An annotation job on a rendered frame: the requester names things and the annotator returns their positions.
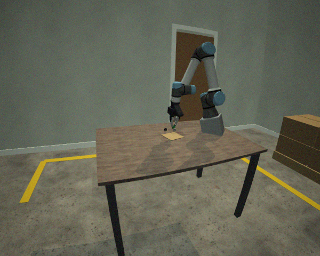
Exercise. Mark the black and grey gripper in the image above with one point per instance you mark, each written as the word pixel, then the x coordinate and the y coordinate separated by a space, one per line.
pixel 172 114

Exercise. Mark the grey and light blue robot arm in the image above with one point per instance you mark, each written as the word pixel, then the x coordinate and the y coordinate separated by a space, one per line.
pixel 214 96

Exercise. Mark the tan mat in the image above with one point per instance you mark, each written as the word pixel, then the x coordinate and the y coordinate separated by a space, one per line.
pixel 172 136

